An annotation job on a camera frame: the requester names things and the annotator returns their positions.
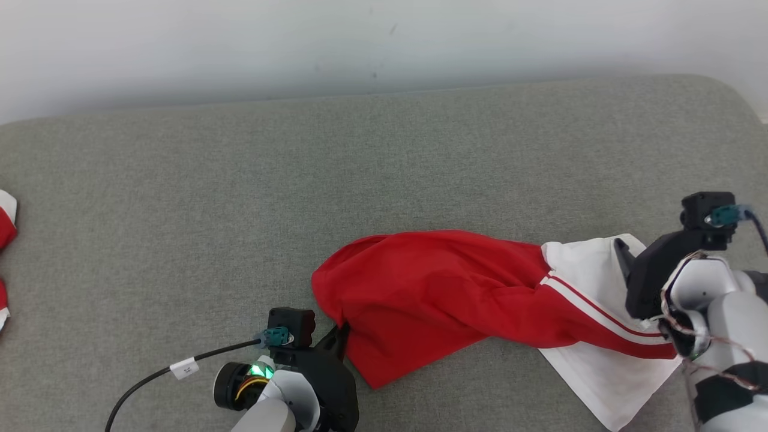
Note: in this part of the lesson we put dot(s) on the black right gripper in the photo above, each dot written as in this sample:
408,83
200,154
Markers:
651,276

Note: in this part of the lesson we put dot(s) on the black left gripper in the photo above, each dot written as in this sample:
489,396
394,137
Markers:
333,384

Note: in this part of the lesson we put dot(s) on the red Bulls basketball jersey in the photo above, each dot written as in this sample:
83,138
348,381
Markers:
420,288

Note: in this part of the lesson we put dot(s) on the red shorts with white stripes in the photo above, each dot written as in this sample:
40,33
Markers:
5,231

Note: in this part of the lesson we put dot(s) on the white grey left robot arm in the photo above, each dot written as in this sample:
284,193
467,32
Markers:
282,402

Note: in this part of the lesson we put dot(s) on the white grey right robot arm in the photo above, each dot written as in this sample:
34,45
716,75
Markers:
729,312

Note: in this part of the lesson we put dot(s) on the grey fabric sofa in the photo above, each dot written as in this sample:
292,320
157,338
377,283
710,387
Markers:
180,210

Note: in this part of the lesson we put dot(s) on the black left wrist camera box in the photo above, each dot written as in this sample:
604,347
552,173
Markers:
297,324

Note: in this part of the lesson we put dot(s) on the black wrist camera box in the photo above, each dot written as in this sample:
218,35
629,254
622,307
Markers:
297,324
699,210

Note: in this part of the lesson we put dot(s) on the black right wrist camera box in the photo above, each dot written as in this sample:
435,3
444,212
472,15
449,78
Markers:
699,210

